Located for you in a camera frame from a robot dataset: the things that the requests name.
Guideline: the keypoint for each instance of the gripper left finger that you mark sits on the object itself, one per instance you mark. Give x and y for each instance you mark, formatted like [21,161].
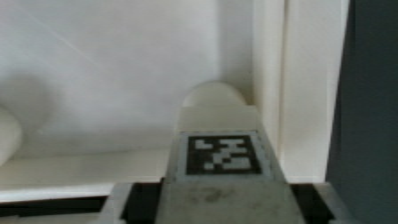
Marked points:
[131,204]

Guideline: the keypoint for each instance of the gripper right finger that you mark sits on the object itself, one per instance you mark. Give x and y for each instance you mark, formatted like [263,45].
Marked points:
[321,207]

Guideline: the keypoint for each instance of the white leg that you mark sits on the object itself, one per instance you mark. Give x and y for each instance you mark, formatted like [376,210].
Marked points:
[223,186]

